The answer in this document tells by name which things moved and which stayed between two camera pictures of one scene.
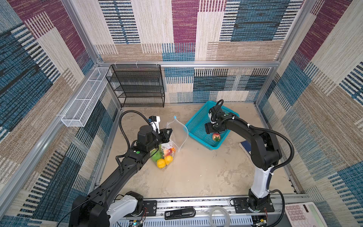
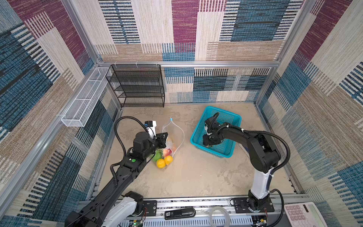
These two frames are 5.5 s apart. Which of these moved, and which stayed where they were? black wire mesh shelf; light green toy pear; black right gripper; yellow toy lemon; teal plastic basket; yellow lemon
Moved: teal plastic basket; black right gripper
Stayed: black wire mesh shelf; light green toy pear; yellow lemon; yellow toy lemon
